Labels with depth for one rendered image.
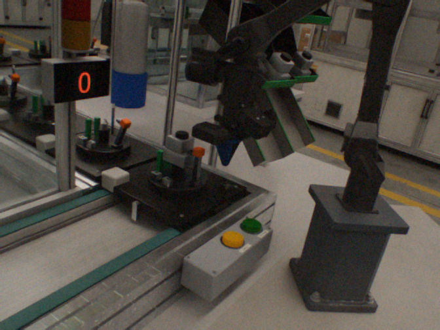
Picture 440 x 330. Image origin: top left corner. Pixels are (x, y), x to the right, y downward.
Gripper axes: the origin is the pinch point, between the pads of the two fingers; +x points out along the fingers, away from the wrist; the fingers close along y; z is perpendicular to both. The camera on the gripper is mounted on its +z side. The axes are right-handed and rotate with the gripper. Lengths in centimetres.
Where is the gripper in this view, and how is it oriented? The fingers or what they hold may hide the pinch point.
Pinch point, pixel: (227, 150)
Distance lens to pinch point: 82.1
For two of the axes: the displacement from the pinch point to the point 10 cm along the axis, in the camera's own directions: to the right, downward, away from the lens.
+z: 8.1, 3.4, -4.8
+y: 5.7, -2.5, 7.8
